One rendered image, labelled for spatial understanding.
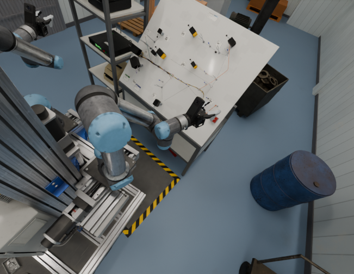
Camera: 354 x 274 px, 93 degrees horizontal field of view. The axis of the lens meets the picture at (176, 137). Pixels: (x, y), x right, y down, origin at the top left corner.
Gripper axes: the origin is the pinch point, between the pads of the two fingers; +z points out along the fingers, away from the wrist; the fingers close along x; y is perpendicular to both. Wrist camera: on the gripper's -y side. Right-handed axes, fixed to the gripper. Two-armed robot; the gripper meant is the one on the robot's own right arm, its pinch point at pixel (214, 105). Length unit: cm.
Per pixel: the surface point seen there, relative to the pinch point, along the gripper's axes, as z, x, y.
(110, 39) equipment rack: -10, -125, 11
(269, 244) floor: 72, 98, 173
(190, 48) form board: 49, -79, 9
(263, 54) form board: 80, -27, -4
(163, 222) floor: -25, 7, 160
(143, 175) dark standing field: -18, -54, 152
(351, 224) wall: 134, 126, 120
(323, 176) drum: 127, 75, 89
